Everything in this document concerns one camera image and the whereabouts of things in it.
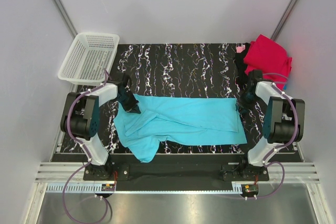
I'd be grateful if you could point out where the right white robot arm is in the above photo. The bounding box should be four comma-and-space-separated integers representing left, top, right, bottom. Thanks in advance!
236, 70, 306, 180

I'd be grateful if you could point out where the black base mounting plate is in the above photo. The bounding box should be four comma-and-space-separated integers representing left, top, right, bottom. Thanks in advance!
83, 154, 269, 193

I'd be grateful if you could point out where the folded red t shirt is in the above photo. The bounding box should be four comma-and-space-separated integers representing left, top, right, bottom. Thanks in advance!
244, 35, 292, 90

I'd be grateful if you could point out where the corner metal post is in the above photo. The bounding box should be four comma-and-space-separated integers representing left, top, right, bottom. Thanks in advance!
52, 0, 78, 38
270, 0, 299, 41

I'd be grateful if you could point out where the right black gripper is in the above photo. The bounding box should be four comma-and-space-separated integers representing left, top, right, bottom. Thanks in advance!
235, 87, 259, 113

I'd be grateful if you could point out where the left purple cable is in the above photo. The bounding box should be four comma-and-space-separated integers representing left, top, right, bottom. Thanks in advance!
62, 68, 112, 223

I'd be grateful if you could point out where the right corner metal post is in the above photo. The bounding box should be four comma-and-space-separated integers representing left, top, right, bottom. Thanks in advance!
270, 0, 299, 41

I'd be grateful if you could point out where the left corner metal post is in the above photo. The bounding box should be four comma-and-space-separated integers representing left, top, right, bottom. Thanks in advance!
52, 0, 78, 38

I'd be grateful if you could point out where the white plastic basket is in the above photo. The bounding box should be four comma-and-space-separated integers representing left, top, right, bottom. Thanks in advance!
58, 32, 120, 86

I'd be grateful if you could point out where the pink paper tag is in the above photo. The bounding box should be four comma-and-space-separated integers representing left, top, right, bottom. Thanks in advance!
236, 45, 246, 54

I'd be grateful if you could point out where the purple cable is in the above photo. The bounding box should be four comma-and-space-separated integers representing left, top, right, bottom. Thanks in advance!
259, 72, 301, 200
62, 68, 112, 223

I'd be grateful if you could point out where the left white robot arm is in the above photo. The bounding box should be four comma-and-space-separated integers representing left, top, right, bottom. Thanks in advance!
60, 72, 141, 180

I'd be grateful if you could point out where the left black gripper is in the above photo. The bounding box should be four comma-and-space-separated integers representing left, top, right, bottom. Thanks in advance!
116, 89, 141, 114

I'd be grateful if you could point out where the folded black t shirt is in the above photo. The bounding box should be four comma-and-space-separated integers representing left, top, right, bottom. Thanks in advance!
234, 43, 251, 89

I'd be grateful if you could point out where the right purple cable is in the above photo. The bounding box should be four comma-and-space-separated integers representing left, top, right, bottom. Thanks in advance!
259, 72, 301, 200

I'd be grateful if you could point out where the cyan t shirt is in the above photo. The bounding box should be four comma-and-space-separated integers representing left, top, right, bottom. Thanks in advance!
114, 95, 247, 163

